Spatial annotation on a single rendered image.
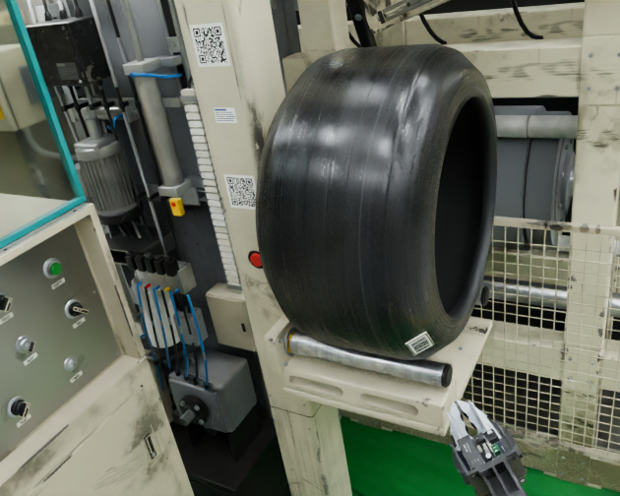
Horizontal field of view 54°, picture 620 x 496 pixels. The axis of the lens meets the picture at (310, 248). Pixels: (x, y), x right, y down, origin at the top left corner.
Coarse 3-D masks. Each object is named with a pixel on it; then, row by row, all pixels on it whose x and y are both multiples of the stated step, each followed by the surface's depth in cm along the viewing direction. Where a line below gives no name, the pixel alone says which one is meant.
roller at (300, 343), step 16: (304, 336) 126; (304, 352) 125; (320, 352) 123; (336, 352) 121; (352, 352) 120; (368, 352) 119; (368, 368) 119; (384, 368) 116; (400, 368) 115; (416, 368) 113; (432, 368) 112; (448, 368) 112; (432, 384) 113; (448, 384) 112
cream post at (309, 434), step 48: (192, 0) 106; (240, 0) 105; (192, 48) 111; (240, 48) 107; (240, 96) 111; (240, 144) 117; (240, 240) 130; (288, 432) 155; (336, 432) 161; (288, 480) 166; (336, 480) 164
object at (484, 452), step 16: (464, 448) 80; (480, 448) 80; (496, 448) 78; (512, 448) 77; (464, 464) 80; (480, 464) 77; (496, 464) 76; (512, 464) 77; (480, 480) 78; (496, 480) 77; (512, 480) 76
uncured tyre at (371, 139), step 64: (320, 64) 103; (384, 64) 97; (448, 64) 98; (320, 128) 94; (384, 128) 89; (448, 128) 94; (256, 192) 102; (320, 192) 92; (384, 192) 87; (448, 192) 139; (320, 256) 94; (384, 256) 89; (448, 256) 137; (320, 320) 102; (384, 320) 95; (448, 320) 106
